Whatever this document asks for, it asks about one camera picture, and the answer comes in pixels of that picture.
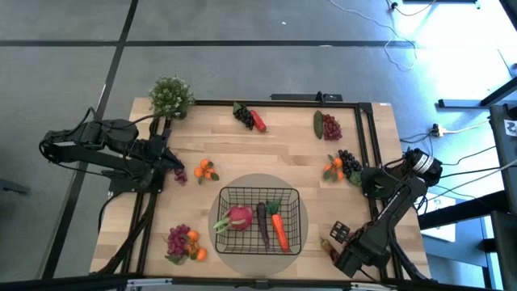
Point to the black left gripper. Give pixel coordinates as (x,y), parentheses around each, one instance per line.
(159,155)

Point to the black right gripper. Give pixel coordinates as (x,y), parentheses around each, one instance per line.
(349,258)

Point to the small dark purple grape bunch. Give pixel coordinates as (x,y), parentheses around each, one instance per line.
(180,176)

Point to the red bell pepper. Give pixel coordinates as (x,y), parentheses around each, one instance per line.
(326,245)

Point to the orange cluster with leaves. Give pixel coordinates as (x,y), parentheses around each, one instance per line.
(204,163)
(337,162)
(193,235)

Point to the orange carrot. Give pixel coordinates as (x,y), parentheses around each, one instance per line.
(279,232)

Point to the magenta grape bunch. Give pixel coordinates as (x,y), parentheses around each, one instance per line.
(177,240)

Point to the small black grape bunch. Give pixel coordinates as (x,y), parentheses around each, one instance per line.
(244,116)

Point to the pink dragon fruit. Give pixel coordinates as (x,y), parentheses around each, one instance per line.
(242,216)

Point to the long red pepper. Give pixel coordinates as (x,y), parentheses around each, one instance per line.
(258,120)

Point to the large black grape bunch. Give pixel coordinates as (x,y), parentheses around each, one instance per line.
(349,163)

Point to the purple eggplant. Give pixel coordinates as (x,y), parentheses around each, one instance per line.
(261,218)

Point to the red grape bunch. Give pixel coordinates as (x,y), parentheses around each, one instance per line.
(332,128)

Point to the green cucumber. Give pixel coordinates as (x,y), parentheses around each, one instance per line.
(318,125)

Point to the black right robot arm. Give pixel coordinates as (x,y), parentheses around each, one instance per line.
(396,210)

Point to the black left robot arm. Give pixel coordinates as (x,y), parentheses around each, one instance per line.
(81,145)

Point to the green potted plant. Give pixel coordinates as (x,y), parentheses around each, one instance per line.
(169,97)

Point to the round grey mat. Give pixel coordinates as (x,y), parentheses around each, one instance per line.
(258,266)

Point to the black beam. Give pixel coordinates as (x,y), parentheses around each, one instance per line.
(464,210)

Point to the white power strip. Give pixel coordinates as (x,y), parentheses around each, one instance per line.
(436,130)

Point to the dark chair base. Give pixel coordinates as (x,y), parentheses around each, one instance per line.
(12,186)

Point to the grey cabinet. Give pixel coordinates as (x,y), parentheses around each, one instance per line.
(503,161)

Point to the black floor stand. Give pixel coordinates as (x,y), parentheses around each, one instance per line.
(460,104)

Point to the white printed tag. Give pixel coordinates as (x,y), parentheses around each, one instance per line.
(511,127)

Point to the silver frame bracket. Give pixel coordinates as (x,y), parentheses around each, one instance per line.
(149,282)
(373,287)

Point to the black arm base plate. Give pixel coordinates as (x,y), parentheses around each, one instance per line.
(133,188)
(369,190)

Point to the black bracket bar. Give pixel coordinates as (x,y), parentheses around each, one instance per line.
(299,97)

